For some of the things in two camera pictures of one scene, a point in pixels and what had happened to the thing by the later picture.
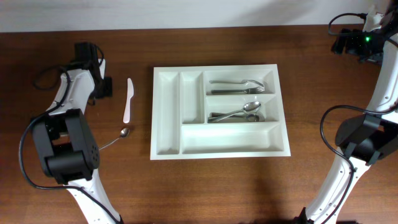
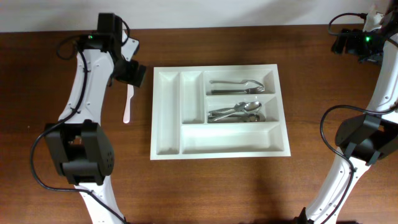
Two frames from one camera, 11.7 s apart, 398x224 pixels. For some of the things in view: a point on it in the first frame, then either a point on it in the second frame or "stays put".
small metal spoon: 124,133 -> 238,106
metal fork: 240,81 stays put
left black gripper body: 106,87 -> 132,76
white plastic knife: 130,93 stays put
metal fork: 245,91 stays put
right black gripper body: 339,45 stays put
